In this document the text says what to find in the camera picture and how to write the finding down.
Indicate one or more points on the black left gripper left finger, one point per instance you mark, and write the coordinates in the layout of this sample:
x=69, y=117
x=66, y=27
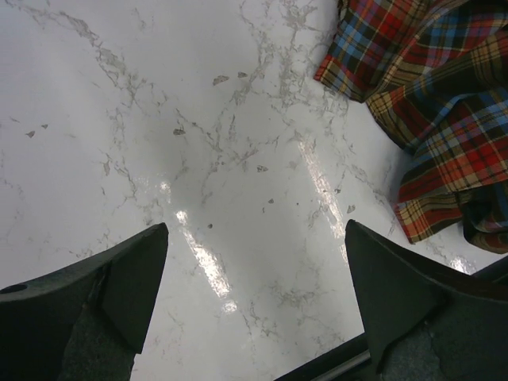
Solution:
x=88, y=320

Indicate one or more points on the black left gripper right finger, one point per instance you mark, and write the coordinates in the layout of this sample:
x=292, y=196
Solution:
x=423, y=320

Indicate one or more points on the plaid long sleeve shirt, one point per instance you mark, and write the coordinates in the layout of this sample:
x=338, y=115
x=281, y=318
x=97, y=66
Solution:
x=433, y=75

